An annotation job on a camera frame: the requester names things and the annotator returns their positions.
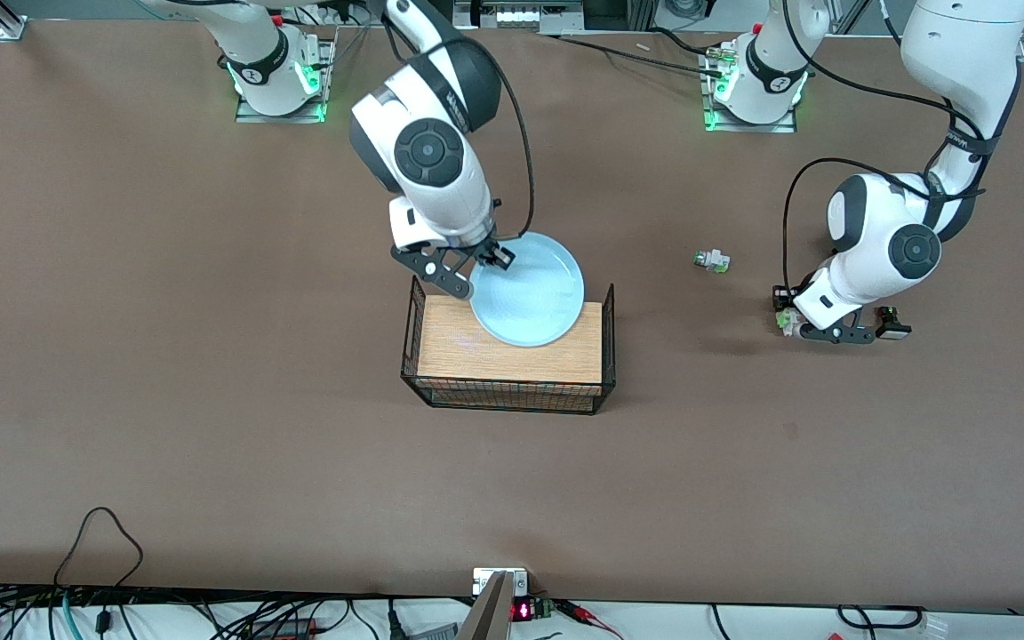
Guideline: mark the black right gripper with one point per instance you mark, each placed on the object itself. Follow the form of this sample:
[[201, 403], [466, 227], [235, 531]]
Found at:
[[484, 250]]

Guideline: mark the red push button switch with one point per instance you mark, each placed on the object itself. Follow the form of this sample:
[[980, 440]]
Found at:
[[786, 322]]

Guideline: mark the light blue plate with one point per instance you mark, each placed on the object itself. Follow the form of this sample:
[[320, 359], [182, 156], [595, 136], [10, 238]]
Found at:
[[530, 302]]

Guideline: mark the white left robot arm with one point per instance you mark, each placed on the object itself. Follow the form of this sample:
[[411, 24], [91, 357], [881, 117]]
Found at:
[[885, 249]]

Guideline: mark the black square push button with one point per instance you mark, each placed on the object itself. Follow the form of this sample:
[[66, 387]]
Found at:
[[894, 331]]

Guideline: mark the red LED display module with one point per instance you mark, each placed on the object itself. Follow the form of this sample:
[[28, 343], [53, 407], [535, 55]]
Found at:
[[525, 611]]

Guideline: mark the red and black probe lead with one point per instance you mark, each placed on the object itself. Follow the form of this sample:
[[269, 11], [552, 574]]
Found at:
[[588, 615]]

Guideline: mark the green push button switch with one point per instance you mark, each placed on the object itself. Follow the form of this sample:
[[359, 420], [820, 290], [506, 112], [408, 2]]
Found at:
[[713, 260]]

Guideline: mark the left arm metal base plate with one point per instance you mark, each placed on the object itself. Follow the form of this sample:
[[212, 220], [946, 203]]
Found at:
[[712, 120]]

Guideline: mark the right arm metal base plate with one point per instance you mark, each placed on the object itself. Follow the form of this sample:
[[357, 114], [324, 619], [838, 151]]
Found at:
[[321, 107]]

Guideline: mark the grey metal bracket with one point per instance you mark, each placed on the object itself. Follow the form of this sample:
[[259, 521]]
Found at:
[[487, 613]]

